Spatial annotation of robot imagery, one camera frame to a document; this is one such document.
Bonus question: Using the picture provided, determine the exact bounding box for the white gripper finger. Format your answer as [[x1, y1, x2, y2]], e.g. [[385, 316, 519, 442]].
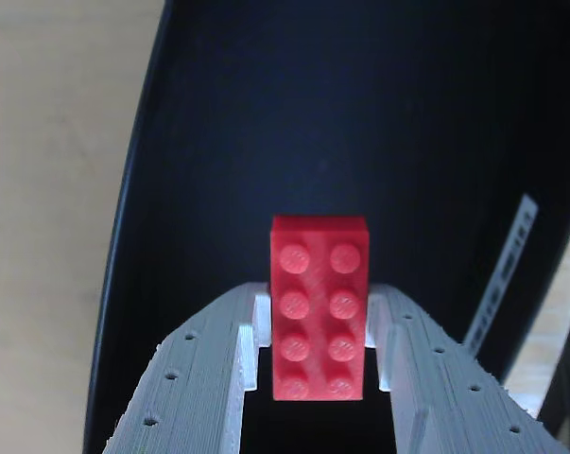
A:
[[367, 282, 570, 454], [102, 282, 273, 454]]

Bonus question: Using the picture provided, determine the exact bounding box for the red lego brick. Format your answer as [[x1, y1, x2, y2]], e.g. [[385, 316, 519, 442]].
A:
[[268, 215, 372, 403]]

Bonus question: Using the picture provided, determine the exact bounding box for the black plastic bin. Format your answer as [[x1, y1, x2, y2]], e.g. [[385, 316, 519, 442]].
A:
[[83, 0, 570, 454]]

